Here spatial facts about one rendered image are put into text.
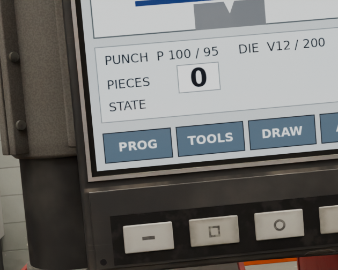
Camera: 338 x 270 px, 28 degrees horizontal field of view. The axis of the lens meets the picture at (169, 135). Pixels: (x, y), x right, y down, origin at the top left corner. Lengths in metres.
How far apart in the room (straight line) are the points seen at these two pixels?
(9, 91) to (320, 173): 0.28
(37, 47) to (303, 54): 0.24
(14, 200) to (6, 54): 4.77
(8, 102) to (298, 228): 0.28
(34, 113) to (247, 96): 0.21
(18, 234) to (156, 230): 4.92
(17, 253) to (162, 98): 4.98
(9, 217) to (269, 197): 4.93
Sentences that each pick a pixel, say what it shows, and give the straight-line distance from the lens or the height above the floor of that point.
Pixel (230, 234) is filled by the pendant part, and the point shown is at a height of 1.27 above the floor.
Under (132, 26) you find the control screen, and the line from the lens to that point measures 0.51.
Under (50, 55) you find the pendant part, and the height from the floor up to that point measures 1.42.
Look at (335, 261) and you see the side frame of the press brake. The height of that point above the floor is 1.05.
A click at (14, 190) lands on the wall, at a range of 5.37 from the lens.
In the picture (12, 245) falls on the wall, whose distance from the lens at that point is 5.45.
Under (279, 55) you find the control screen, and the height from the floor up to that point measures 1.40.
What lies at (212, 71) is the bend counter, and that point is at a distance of 0.51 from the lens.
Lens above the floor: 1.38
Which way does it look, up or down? 4 degrees down
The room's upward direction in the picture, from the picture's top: 5 degrees counter-clockwise
